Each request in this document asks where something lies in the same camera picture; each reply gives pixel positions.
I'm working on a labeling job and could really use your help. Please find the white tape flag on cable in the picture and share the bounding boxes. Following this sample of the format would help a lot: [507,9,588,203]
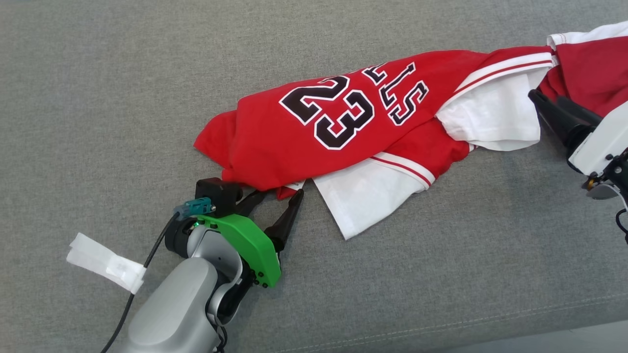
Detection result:
[66,233,147,295]

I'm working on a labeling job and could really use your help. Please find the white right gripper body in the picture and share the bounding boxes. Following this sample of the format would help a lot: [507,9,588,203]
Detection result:
[568,101,628,176]

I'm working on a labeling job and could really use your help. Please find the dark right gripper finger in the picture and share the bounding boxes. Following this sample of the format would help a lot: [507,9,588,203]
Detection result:
[528,90,594,157]
[556,96,603,129]

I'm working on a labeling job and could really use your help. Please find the teal left camera connector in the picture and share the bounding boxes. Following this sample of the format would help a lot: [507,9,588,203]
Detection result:
[173,197,212,220]

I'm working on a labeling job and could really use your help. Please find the grey fabric sofa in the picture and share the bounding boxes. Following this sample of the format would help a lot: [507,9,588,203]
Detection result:
[0,0,628,353]

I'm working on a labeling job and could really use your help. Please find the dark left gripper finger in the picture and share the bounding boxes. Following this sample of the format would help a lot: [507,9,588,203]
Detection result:
[235,189,268,219]
[264,189,305,253]

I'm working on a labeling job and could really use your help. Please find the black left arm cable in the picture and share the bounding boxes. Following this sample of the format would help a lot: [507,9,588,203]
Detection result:
[101,211,180,353]

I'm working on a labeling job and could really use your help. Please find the red Bulls 23 jersey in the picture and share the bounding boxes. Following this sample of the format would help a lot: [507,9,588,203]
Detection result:
[194,47,557,241]

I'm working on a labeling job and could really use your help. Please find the red shorts with white stripe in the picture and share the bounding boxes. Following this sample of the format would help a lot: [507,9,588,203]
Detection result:
[537,21,628,118]

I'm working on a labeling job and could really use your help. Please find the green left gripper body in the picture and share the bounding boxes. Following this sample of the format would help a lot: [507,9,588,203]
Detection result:
[196,213,282,288]

